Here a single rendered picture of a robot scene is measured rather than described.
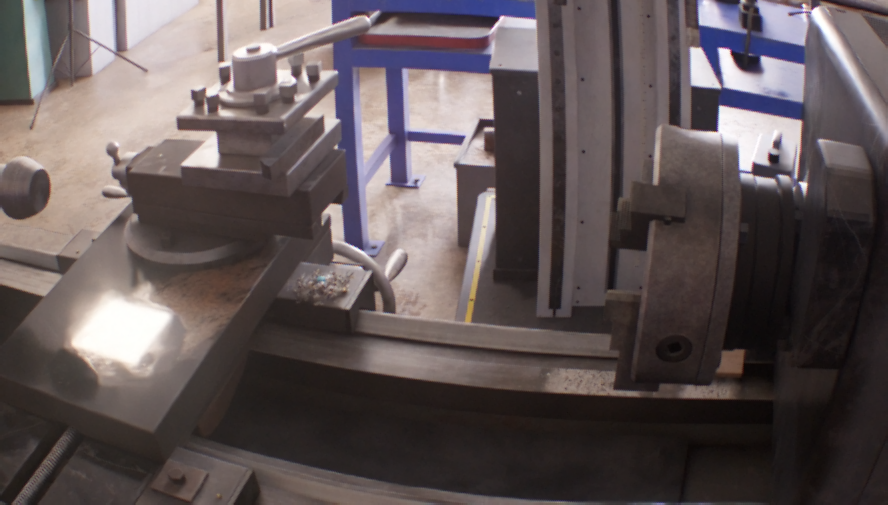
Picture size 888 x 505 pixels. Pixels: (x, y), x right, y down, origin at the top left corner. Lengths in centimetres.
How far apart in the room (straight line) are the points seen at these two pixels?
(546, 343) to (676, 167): 46
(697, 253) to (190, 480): 56
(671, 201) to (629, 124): 126
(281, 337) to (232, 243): 14
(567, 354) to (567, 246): 92
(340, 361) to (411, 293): 170
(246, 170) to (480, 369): 36
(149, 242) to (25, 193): 25
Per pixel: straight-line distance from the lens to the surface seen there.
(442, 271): 300
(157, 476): 100
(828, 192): 65
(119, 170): 138
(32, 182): 119
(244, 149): 121
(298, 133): 119
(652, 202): 79
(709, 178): 82
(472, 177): 301
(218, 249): 125
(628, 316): 92
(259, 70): 118
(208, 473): 100
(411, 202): 339
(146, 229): 134
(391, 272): 159
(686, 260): 80
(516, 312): 223
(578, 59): 199
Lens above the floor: 155
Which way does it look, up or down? 28 degrees down
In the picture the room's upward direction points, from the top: 2 degrees counter-clockwise
